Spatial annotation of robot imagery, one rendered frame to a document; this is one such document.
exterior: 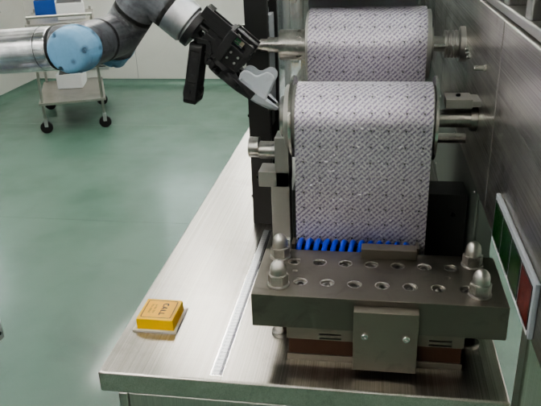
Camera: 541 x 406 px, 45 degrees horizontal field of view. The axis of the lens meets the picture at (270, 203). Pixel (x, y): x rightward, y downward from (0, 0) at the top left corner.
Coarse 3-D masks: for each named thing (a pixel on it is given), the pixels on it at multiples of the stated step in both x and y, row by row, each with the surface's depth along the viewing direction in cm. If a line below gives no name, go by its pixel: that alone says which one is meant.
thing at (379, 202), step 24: (312, 168) 115; (336, 168) 114; (360, 168) 113; (384, 168) 113; (408, 168) 112; (312, 192) 117; (336, 192) 116; (360, 192) 115; (384, 192) 114; (408, 192) 114; (312, 216) 118; (336, 216) 118; (360, 216) 117; (384, 216) 116; (408, 216) 116; (360, 240) 119; (384, 240) 118; (408, 240) 118
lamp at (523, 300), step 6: (522, 270) 73; (522, 276) 73; (522, 282) 73; (528, 282) 70; (522, 288) 73; (528, 288) 70; (522, 294) 73; (528, 294) 70; (522, 300) 73; (528, 300) 70; (522, 306) 73; (528, 306) 70; (522, 312) 73; (522, 318) 72
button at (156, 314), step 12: (156, 300) 123; (168, 300) 123; (180, 300) 123; (144, 312) 119; (156, 312) 119; (168, 312) 119; (180, 312) 121; (144, 324) 118; (156, 324) 117; (168, 324) 117
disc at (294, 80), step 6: (294, 78) 115; (294, 84) 115; (288, 96) 111; (288, 102) 111; (288, 108) 111; (288, 114) 111; (288, 120) 111; (288, 126) 111; (288, 132) 112; (288, 138) 112; (288, 144) 113; (294, 150) 118; (294, 156) 120
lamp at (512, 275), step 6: (510, 252) 80; (516, 252) 77; (510, 258) 80; (516, 258) 77; (510, 264) 79; (516, 264) 76; (510, 270) 79; (516, 270) 76; (510, 276) 79; (516, 276) 76; (510, 282) 79; (516, 282) 76; (516, 288) 76
